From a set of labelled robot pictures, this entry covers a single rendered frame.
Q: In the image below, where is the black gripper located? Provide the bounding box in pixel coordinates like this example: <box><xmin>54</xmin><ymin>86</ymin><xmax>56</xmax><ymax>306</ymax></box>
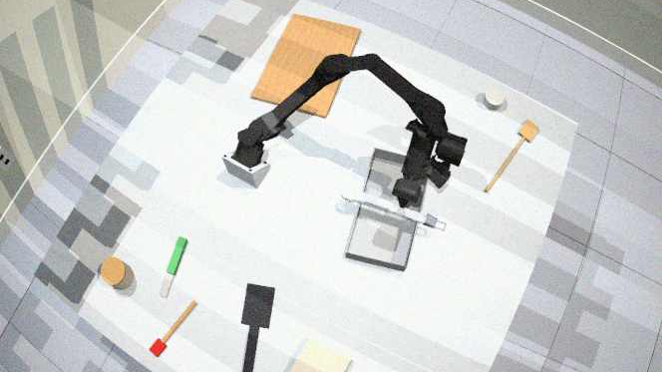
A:
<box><xmin>392</xmin><ymin>147</ymin><xmax>431</xmax><ymax>208</ymax></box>

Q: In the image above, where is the wooden board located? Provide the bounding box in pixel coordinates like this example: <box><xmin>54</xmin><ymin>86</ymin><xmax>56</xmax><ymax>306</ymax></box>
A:
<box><xmin>250</xmin><ymin>14</ymin><xmax>361</xmax><ymax>119</ymax></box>

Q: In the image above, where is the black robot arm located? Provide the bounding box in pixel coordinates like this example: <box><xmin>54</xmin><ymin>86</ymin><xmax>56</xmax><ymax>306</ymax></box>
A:
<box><xmin>231</xmin><ymin>53</ymin><xmax>468</xmax><ymax>188</ymax></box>

